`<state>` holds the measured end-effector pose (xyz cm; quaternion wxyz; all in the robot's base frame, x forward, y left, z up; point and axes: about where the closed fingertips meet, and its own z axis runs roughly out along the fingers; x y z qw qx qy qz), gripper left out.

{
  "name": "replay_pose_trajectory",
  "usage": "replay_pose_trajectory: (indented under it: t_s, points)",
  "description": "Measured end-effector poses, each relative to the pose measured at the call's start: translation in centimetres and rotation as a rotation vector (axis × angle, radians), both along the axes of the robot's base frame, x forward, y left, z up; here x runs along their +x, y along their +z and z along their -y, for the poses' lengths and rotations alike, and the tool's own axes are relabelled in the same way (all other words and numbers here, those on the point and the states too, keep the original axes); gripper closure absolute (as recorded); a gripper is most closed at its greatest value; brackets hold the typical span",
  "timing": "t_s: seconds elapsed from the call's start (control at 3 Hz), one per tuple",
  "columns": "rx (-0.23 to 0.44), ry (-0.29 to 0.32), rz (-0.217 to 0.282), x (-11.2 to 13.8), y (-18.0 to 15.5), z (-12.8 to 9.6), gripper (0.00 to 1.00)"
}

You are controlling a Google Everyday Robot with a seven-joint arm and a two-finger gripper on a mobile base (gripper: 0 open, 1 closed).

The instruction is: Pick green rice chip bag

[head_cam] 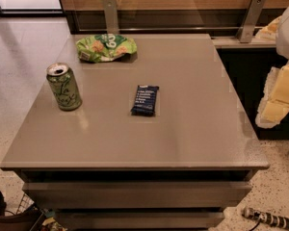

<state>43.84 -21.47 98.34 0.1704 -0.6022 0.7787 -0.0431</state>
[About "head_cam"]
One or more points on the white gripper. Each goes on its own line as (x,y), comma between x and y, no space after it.
(288,33)

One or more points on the left metal wall bracket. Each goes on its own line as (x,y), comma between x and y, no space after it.
(111,16)

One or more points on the green rice chip bag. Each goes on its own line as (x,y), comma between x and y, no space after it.
(104,48)

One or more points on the metal wall bracket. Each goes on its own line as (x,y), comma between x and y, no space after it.
(246,30)
(111,16)

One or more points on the grey table drawer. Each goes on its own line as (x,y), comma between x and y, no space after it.
(130,195)
(150,220)

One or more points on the upper grey table drawer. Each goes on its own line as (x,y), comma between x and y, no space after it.
(130,195)

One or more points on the dark blue snack bar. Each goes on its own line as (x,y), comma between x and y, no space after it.
(145,101)

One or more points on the right metal wall bracket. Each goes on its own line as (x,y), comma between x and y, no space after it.
(246,30)

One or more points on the dark bin with clutter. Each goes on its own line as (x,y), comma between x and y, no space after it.
(31,219)

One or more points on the green LaCroix soda can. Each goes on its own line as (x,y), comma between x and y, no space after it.
(63,84)

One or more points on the lower grey table drawer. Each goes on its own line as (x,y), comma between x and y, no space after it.
(150,220)

